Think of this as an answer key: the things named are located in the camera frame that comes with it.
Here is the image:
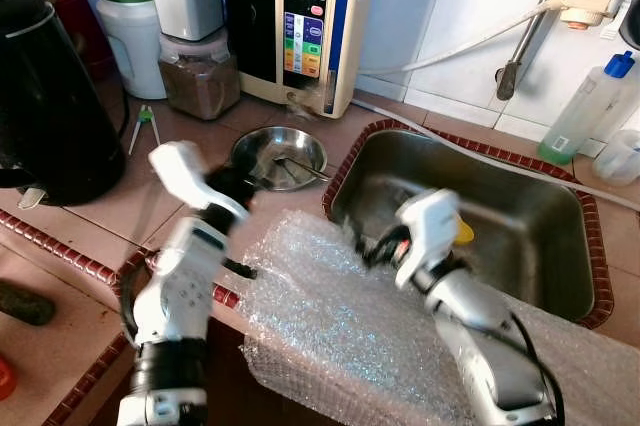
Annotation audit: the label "steel bowl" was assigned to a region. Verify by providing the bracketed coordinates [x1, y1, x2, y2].
[230, 126, 328, 192]

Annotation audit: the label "yellow plastic bowl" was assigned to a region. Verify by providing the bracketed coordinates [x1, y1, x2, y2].
[452, 216, 476, 247]

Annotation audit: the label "steel fork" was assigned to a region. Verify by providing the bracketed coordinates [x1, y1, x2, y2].
[270, 154, 333, 184]

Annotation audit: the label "bubble wrap sheet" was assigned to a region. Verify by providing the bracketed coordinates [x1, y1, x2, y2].
[240, 211, 640, 426]

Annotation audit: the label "jar of brown powder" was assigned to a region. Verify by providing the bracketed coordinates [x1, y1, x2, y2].
[158, 31, 243, 122]

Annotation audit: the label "green white small tongs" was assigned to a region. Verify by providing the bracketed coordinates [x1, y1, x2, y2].
[128, 104, 161, 157]

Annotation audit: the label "stainless steel sink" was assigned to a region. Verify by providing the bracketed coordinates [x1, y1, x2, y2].
[330, 126, 596, 322]

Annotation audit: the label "beige water ionizer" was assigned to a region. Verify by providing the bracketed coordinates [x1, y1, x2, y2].
[222, 0, 379, 119]

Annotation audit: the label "white plastic jug green rim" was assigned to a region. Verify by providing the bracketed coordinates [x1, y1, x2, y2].
[95, 0, 168, 100]

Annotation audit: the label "black electric kettle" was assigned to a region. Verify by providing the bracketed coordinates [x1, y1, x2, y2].
[0, 0, 126, 209]

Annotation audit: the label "clear plastic cup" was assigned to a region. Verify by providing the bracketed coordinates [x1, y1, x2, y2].
[593, 129, 640, 185]

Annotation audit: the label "red plastic container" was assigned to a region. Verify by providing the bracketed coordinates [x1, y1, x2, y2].
[50, 0, 116, 82]

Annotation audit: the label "dark green cucumber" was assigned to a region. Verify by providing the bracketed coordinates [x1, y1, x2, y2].
[0, 281, 58, 327]

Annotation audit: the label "clear soap bottle blue cap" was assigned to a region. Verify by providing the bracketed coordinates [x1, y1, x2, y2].
[538, 51, 637, 167]

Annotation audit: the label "steel faucet pipe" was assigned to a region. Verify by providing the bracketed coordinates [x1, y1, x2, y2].
[495, 0, 623, 103]

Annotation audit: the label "black tray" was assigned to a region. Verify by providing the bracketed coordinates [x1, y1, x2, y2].
[620, 0, 640, 47]

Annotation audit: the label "white faucet diverter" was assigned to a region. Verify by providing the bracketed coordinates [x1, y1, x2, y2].
[550, 0, 627, 31]

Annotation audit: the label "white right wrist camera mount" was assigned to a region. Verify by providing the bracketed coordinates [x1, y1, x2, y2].
[395, 189, 463, 289]

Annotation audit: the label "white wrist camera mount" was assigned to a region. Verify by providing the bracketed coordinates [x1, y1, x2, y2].
[395, 189, 463, 289]
[150, 141, 229, 215]

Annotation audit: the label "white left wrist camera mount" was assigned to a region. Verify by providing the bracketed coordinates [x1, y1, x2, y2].
[150, 141, 229, 215]

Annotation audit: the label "long white drain hose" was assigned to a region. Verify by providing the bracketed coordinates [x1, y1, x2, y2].
[350, 98, 640, 213]

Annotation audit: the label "white diverter hose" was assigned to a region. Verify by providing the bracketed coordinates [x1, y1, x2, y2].
[360, 1, 561, 77]

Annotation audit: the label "orange plastic ring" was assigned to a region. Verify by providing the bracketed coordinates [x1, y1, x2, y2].
[0, 356, 16, 402]

